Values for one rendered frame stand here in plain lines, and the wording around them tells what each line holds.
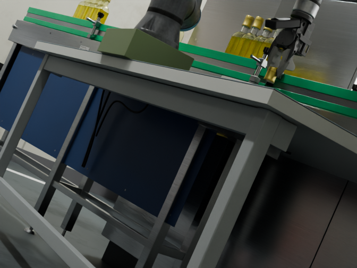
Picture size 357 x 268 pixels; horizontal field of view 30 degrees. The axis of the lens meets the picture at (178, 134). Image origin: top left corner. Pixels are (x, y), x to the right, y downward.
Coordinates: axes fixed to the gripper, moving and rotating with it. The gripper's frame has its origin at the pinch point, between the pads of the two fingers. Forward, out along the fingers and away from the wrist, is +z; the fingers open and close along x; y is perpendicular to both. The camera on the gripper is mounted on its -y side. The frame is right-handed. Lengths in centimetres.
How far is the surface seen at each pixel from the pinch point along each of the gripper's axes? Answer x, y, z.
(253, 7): 61, 36, -34
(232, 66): 27.4, 8.4, -0.4
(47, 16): 168, 5, -2
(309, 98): -2.4, 18.2, 1.4
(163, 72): -11, -47, 19
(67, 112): 113, 6, 38
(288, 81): 8.8, 18.0, -2.2
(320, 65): 12.9, 34.1, -14.5
